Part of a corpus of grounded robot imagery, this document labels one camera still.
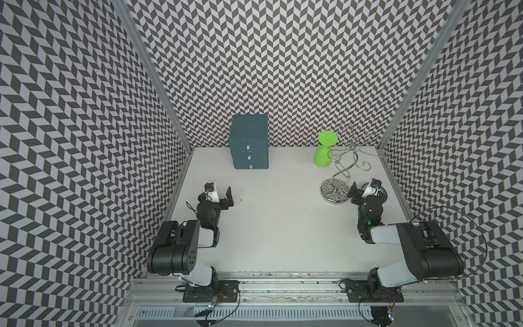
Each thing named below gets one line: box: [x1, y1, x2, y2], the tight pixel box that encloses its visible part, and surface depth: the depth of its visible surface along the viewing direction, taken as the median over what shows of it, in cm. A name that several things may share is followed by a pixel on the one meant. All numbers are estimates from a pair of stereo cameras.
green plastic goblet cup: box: [313, 130, 339, 169], surface depth 82 cm
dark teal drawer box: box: [228, 113, 269, 170], surface depth 107 cm
